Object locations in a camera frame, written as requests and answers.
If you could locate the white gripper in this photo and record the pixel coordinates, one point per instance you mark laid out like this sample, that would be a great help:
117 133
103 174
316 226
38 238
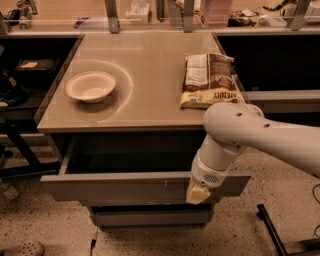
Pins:
207 174

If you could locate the grey top drawer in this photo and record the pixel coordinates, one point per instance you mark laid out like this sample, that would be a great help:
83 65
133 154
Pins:
122 169

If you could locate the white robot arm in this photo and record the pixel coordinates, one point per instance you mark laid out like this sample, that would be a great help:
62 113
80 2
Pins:
232 127

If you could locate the grey drawer cabinet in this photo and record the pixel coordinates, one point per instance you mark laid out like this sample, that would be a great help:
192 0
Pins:
149 71

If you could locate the black metal stand base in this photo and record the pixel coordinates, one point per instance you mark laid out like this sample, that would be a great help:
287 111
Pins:
309 247

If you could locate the brown yellow snack bag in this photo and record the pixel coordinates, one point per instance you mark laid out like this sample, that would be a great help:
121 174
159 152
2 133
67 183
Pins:
208 80

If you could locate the white paper bowl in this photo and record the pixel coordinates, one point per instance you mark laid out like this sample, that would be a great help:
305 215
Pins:
90 86

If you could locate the white perforated shoe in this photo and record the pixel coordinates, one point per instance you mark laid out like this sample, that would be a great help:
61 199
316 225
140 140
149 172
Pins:
31 248

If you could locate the pink plastic container stack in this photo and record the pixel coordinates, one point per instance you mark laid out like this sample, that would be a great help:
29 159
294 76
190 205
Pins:
215 12

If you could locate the white tissue box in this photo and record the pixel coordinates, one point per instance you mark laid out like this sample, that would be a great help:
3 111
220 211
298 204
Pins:
140 11

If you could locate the black box on shelf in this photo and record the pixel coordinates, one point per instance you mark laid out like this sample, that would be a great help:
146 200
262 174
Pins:
36 73

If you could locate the middle metal frame post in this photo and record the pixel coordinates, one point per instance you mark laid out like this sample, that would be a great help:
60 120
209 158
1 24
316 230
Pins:
188 16

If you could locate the metal frame post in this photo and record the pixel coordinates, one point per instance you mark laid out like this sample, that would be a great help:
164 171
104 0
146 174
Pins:
188 16
112 15

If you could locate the black side table frame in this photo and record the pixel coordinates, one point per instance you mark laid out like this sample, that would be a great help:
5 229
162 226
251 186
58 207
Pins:
34 166

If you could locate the left metal frame post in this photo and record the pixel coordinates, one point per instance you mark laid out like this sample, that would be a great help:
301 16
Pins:
112 15

